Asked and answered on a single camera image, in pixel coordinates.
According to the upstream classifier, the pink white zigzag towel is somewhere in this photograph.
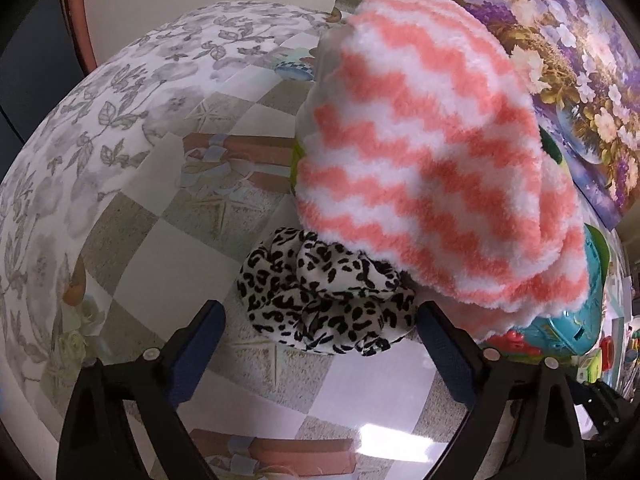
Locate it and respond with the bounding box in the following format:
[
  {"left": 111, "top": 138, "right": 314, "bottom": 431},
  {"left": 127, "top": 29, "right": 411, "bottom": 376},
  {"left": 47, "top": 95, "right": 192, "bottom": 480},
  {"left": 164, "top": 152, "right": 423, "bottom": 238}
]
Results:
[{"left": 295, "top": 0, "right": 591, "bottom": 343}]

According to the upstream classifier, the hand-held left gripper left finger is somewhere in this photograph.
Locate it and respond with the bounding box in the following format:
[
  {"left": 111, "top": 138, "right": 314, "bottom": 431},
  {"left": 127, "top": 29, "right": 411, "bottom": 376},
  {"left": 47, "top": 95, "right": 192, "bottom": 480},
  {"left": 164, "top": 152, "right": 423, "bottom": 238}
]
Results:
[{"left": 56, "top": 300, "right": 227, "bottom": 480}]

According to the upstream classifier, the grey floral cloth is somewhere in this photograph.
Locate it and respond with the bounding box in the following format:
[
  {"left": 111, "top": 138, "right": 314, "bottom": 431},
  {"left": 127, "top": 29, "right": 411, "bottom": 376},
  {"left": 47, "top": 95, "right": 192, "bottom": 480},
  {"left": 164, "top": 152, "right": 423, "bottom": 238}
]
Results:
[{"left": 0, "top": 1, "right": 333, "bottom": 411}]

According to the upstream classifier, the floral painting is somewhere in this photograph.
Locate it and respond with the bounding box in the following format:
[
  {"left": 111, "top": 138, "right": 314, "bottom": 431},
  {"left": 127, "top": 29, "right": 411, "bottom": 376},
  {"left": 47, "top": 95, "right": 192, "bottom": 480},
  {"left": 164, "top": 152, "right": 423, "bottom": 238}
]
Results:
[{"left": 454, "top": 0, "right": 640, "bottom": 231}]

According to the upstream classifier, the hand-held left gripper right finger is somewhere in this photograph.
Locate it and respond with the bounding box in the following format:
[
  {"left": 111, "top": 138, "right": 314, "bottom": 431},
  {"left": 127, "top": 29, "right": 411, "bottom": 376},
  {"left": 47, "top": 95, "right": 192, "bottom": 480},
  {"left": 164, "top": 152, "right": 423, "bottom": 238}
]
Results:
[{"left": 415, "top": 301, "right": 586, "bottom": 480}]

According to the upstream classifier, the reddish brown board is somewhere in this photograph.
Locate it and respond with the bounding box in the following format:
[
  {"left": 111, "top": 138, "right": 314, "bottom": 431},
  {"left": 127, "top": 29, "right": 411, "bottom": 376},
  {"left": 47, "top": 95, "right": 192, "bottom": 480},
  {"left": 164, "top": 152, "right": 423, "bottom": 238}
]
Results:
[{"left": 60, "top": 0, "right": 99, "bottom": 73}]

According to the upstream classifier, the leopard print scrunchie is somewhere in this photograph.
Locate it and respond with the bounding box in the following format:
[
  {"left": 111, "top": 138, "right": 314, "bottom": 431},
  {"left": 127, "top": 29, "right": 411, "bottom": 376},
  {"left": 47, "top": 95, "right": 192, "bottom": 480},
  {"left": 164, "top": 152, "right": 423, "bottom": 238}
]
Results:
[{"left": 236, "top": 227, "right": 417, "bottom": 357}]

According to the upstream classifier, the dark cabinet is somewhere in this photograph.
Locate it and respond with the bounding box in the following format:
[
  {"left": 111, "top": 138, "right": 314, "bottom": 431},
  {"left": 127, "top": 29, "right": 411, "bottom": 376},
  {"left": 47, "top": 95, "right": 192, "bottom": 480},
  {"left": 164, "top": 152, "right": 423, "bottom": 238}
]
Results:
[{"left": 0, "top": 0, "right": 83, "bottom": 161}]

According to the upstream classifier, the teal plastic box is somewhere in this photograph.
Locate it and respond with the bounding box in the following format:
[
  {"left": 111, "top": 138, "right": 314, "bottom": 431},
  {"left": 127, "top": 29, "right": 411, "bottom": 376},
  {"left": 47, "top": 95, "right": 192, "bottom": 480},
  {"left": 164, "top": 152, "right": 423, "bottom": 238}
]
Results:
[{"left": 482, "top": 225, "right": 608, "bottom": 363}]

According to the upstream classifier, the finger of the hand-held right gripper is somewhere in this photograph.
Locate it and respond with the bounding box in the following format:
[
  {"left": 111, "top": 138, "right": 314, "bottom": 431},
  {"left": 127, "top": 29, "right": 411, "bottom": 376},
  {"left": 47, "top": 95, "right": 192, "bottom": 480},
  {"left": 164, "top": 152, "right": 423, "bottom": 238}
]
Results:
[{"left": 567, "top": 377, "right": 635, "bottom": 443}]

